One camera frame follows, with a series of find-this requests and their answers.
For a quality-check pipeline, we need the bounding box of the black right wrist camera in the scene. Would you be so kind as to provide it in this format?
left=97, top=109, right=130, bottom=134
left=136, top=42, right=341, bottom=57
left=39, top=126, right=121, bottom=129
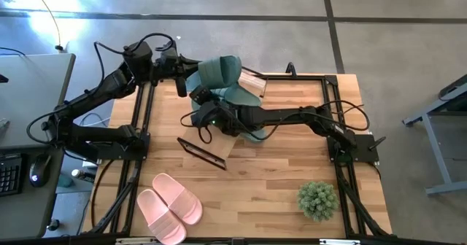
left=188, top=85, right=213, bottom=106

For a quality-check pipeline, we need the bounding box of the dark green rubber slide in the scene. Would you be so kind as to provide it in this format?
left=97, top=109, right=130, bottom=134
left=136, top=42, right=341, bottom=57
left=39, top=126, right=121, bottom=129
left=185, top=55, right=242, bottom=93
left=250, top=127, right=271, bottom=144

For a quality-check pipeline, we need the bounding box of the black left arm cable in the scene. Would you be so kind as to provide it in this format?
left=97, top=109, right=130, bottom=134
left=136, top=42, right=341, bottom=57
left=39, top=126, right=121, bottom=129
left=93, top=32, right=177, bottom=93

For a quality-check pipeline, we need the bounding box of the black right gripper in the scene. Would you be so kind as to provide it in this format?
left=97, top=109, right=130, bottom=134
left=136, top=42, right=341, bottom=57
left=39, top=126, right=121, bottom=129
left=190, top=101, right=244, bottom=136

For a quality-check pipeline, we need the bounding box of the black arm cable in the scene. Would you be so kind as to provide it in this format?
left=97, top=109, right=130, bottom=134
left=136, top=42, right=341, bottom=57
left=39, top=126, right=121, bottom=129
left=93, top=32, right=177, bottom=93
left=180, top=98, right=371, bottom=144

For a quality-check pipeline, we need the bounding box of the black aluminium table frame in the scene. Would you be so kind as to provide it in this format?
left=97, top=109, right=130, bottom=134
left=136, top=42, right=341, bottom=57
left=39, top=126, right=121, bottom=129
left=82, top=71, right=393, bottom=245

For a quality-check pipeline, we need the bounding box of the teal rubber slide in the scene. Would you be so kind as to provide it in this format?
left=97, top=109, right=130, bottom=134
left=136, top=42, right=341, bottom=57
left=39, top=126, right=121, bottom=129
left=207, top=82, right=262, bottom=108

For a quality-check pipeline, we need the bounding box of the dark grey desk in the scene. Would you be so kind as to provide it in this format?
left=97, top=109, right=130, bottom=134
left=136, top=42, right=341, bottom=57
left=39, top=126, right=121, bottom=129
left=0, top=144, right=66, bottom=241

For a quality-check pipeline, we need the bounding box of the black computer mouse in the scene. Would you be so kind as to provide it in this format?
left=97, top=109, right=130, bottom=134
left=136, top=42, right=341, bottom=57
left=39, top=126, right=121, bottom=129
left=28, top=153, right=53, bottom=188

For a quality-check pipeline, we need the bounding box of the wooden shelf black metal frame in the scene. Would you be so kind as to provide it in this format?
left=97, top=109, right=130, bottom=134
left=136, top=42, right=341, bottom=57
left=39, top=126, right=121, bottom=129
left=177, top=66, right=269, bottom=171

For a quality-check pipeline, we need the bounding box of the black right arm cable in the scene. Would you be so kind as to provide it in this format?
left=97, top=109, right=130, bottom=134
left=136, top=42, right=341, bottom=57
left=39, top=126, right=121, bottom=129
left=180, top=98, right=371, bottom=144

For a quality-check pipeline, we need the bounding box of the small round artificial plant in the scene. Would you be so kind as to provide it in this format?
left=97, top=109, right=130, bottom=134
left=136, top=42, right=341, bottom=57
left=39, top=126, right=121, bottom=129
left=297, top=181, right=340, bottom=223

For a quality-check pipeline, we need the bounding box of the grey metal table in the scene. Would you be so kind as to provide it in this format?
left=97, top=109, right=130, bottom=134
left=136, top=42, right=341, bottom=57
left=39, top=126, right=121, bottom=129
left=402, top=73, right=467, bottom=197

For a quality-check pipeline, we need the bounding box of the teal round object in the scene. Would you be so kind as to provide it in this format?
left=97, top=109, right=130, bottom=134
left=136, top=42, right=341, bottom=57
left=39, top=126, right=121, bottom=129
left=58, top=174, right=76, bottom=188

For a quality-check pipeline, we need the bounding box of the pink rubber slide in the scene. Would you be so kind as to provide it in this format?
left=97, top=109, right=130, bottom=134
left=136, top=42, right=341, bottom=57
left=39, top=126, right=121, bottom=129
left=152, top=172, right=204, bottom=226
left=136, top=189, right=187, bottom=245

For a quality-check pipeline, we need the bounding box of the thin yellow cable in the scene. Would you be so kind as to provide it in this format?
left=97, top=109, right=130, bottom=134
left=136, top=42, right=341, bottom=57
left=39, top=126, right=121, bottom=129
left=28, top=0, right=65, bottom=53

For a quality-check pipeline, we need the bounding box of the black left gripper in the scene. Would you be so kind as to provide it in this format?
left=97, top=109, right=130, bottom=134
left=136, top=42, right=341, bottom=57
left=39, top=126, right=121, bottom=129
left=151, top=50, right=201, bottom=84

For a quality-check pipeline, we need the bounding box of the light grey desk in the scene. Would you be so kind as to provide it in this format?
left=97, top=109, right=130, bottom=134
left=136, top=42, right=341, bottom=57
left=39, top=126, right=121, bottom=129
left=0, top=52, right=77, bottom=151

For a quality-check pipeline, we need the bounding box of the silver metal bracket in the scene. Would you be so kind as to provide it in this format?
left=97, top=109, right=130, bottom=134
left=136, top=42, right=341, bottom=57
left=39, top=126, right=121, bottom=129
left=320, top=238, right=361, bottom=245
left=115, top=237, right=158, bottom=245

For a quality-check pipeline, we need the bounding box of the black keyboard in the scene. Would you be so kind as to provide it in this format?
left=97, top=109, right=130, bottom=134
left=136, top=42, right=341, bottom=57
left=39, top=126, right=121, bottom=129
left=0, top=153, right=23, bottom=198

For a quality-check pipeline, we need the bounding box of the small bottle white cap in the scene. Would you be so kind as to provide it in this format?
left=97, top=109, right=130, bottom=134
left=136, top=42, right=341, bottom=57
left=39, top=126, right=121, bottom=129
left=71, top=168, right=96, bottom=183

